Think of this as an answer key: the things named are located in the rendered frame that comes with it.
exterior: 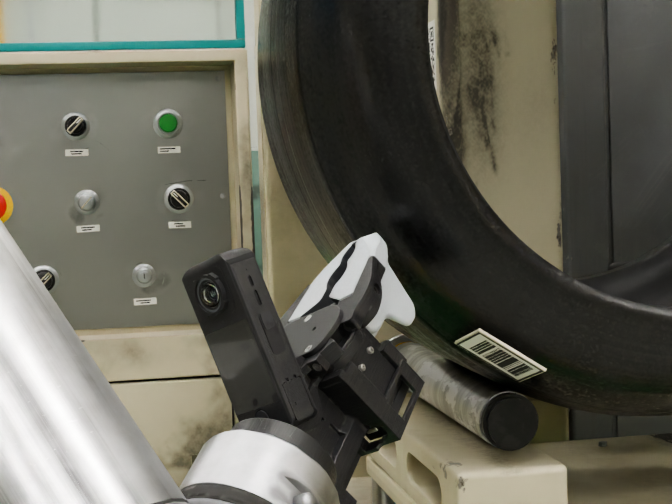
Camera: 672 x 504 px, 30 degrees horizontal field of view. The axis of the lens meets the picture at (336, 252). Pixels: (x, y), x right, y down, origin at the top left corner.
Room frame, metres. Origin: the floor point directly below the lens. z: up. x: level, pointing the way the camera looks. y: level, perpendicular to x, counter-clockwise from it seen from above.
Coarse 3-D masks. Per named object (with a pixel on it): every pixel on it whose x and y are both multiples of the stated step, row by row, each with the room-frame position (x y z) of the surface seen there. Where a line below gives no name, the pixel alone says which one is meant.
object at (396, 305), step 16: (368, 240) 0.87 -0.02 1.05; (352, 256) 0.86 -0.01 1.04; (368, 256) 0.84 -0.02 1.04; (384, 256) 0.85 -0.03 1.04; (352, 272) 0.83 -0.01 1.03; (336, 288) 0.83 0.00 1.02; (352, 288) 0.81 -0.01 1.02; (384, 288) 0.85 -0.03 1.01; (400, 288) 0.86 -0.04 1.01; (384, 304) 0.84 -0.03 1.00; (400, 304) 0.85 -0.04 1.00; (400, 320) 0.85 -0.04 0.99
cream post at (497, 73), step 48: (432, 0) 1.35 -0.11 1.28; (480, 0) 1.33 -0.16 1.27; (528, 0) 1.34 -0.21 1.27; (480, 48) 1.33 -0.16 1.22; (528, 48) 1.34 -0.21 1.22; (480, 96) 1.33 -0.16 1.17; (528, 96) 1.33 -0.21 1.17; (480, 144) 1.33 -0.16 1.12; (528, 144) 1.33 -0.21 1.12; (480, 192) 1.32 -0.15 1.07; (528, 192) 1.33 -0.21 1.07; (528, 240) 1.33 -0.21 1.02
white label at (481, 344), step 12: (468, 336) 0.91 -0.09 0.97; (480, 336) 0.91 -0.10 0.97; (492, 336) 0.90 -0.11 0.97; (468, 348) 0.93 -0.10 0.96; (480, 348) 0.92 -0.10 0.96; (492, 348) 0.91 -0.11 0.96; (504, 348) 0.91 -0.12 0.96; (492, 360) 0.93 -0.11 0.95; (504, 360) 0.92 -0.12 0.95; (516, 360) 0.91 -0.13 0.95; (528, 360) 0.91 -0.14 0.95; (504, 372) 0.94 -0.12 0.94; (516, 372) 0.93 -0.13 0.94; (528, 372) 0.92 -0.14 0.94; (540, 372) 0.91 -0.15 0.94
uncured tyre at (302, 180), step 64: (320, 0) 0.91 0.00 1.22; (384, 0) 0.89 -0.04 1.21; (320, 64) 0.91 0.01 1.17; (384, 64) 0.89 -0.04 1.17; (320, 128) 0.92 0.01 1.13; (384, 128) 0.89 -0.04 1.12; (320, 192) 0.95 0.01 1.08; (384, 192) 0.90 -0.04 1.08; (448, 192) 0.89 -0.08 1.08; (448, 256) 0.90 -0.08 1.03; (512, 256) 0.90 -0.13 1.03; (384, 320) 1.13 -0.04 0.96; (448, 320) 0.93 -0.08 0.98; (512, 320) 0.91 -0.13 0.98; (576, 320) 0.91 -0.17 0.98; (640, 320) 0.92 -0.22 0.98; (512, 384) 0.96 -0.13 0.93; (576, 384) 0.94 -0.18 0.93; (640, 384) 0.94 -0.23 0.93
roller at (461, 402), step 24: (408, 360) 1.20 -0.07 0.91; (432, 360) 1.15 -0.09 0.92; (432, 384) 1.10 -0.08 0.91; (456, 384) 1.04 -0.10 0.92; (480, 384) 1.00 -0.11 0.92; (456, 408) 1.01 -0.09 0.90; (480, 408) 0.95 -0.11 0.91; (504, 408) 0.94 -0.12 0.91; (528, 408) 0.95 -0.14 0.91; (480, 432) 0.95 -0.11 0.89; (504, 432) 0.94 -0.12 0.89; (528, 432) 0.95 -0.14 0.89
